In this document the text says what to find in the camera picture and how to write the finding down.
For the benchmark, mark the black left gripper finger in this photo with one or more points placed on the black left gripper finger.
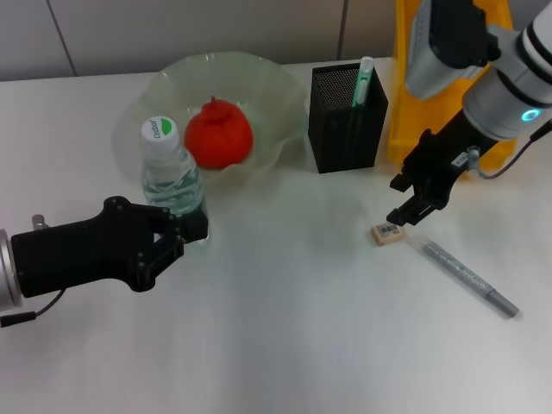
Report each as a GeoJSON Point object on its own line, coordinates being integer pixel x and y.
{"type": "Point", "coordinates": [196, 226]}

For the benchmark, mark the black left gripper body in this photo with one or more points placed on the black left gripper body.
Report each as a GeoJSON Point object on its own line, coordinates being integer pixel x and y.
{"type": "Point", "coordinates": [95, 250]}

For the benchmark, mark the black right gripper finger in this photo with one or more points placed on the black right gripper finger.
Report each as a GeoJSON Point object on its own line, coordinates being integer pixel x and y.
{"type": "Point", "coordinates": [401, 181]}
{"type": "Point", "coordinates": [409, 213]}

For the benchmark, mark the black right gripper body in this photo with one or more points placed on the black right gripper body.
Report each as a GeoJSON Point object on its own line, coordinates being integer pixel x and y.
{"type": "Point", "coordinates": [448, 159]}

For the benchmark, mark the beige barcode eraser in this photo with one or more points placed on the beige barcode eraser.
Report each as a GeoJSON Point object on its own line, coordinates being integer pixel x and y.
{"type": "Point", "coordinates": [388, 235]}

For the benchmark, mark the clear green-label water bottle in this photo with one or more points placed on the clear green-label water bottle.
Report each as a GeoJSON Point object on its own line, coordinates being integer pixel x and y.
{"type": "Point", "coordinates": [172, 172]}

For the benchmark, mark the grey marker pen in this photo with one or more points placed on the grey marker pen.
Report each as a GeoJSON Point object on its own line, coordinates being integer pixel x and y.
{"type": "Point", "coordinates": [470, 278]}

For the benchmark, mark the orange fruit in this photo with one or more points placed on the orange fruit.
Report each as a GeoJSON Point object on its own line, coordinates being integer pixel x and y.
{"type": "Point", "coordinates": [220, 133]}

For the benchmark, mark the green utility knife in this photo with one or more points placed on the green utility knife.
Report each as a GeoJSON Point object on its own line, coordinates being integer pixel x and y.
{"type": "Point", "coordinates": [362, 82]}

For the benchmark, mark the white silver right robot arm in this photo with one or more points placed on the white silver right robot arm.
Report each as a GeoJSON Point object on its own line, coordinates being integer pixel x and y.
{"type": "Point", "coordinates": [496, 86]}

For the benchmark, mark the black mesh pen holder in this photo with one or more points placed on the black mesh pen holder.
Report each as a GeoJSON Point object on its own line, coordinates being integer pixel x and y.
{"type": "Point", "coordinates": [340, 138]}

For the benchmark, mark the green wavy glass fruit bowl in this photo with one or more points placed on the green wavy glass fruit bowl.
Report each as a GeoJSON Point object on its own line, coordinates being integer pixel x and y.
{"type": "Point", "coordinates": [267, 99]}

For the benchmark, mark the yellow plastic bin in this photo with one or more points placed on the yellow plastic bin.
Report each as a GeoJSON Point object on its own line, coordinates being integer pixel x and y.
{"type": "Point", "coordinates": [401, 129]}

